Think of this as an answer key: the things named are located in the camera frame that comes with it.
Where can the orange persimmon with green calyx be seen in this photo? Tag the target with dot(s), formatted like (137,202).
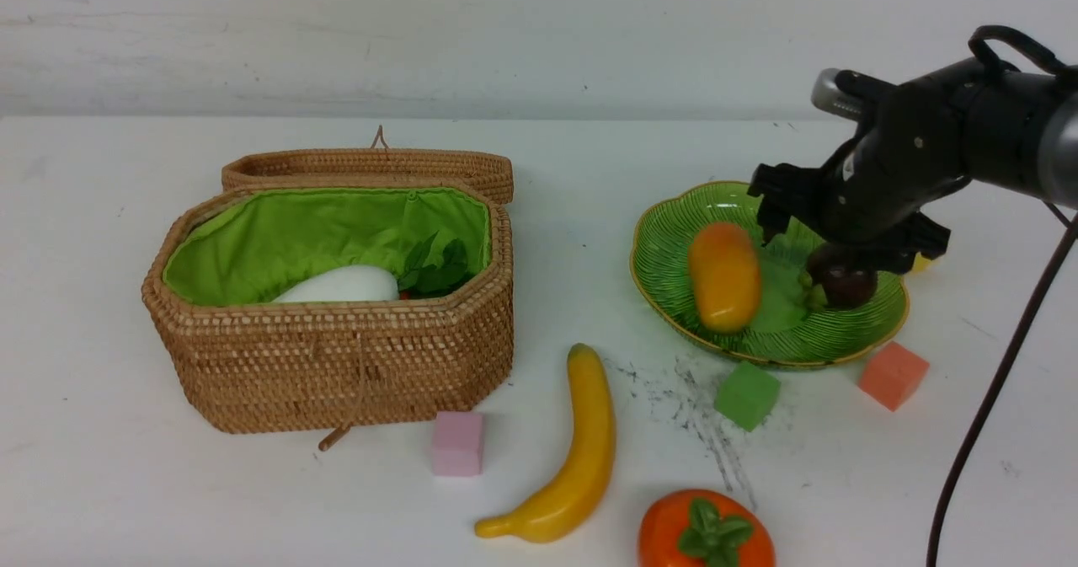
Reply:
(700,527)

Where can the green leaf-shaped glass plate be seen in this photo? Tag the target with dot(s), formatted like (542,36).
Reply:
(784,335)

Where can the yellow foam cube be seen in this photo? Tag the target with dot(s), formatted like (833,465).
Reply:
(920,263)

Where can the orange yellow mango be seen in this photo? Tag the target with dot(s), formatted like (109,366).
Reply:
(725,277)

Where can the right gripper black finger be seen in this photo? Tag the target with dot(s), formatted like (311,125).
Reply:
(788,192)

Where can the woven rattan basket lid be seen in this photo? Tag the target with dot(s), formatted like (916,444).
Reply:
(488,174)

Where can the yellow banana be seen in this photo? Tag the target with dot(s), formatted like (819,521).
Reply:
(573,495)

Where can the dark red mangosteen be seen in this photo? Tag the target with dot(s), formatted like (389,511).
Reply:
(837,278)

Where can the pink foam cube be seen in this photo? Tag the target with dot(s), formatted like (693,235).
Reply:
(457,444)

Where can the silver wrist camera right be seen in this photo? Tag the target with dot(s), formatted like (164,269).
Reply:
(848,94)

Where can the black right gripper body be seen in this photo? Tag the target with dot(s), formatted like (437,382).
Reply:
(905,154)

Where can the woven rattan basket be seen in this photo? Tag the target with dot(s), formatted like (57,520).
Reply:
(251,365)

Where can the white radish with leaves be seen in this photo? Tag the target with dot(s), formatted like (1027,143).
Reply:
(417,279)

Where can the coral foam cube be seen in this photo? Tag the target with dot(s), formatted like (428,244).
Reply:
(892,375)

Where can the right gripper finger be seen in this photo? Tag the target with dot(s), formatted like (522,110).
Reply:
(895,250)

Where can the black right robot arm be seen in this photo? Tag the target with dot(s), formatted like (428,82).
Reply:
(1005,117)

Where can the green foam cube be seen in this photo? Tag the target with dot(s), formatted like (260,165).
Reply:
(747,395)

